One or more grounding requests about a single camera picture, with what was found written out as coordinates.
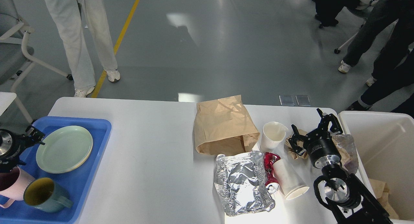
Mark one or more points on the white side table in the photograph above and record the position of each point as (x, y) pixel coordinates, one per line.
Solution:
(6, 99)

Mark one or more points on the person in light trousers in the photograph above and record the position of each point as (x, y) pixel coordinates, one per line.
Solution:
(67, 16)

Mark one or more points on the green plate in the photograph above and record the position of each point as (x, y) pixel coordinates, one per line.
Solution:
(64, 150)

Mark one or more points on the pink ribbed mug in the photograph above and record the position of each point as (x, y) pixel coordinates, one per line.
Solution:
(13, 185)

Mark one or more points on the crumpled brown paper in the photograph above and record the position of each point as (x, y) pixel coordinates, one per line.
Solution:
(290, 150)

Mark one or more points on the left metal floor plate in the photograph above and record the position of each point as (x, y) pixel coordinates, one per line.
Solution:
(286, 100)

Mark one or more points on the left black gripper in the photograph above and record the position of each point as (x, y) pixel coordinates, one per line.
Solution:
(10, 146)

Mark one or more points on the metal floor plate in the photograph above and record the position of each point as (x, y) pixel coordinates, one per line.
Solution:
(303, 100)
(286, 100)

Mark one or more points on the upright white paper cup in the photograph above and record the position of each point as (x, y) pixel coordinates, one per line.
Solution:
(274, 134)

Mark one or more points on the person in dark trousers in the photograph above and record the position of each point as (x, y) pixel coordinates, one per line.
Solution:
(382, 15)

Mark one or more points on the lying white paper cup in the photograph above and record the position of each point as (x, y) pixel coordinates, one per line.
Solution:
(292, 185)

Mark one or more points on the grey office chair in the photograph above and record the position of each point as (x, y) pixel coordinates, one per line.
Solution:
(17, 57)

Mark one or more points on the clear plastic bag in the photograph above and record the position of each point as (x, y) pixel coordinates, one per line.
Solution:
(346, 146)

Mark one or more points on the blue-grey HOME mug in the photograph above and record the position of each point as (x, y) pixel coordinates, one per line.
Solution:
(47, 195)

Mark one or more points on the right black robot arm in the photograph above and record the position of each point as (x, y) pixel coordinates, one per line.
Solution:
(337, 190)

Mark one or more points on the right metal floor plate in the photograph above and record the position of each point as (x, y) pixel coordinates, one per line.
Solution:
(303, 100)

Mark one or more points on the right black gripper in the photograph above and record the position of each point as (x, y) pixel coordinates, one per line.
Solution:
(319, 144)

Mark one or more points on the crumpled aluminium foil tray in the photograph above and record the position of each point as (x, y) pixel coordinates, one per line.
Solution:
(240, 183)

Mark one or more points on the chair with black jacket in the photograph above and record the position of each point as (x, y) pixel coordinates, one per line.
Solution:
(327, 10)

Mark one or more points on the person in black trousers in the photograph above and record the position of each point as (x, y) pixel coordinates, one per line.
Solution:
(398, 77)

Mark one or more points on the red crumpled wrapper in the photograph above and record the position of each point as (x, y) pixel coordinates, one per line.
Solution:
(269, 160)

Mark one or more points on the white plastic bin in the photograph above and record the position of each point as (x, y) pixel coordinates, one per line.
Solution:
(385, 145)

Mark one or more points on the brown paper in bin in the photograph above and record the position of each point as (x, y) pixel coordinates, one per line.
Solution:
(381, 192)

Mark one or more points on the brown paper bag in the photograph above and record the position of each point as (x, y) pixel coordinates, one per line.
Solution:
(224, 126)

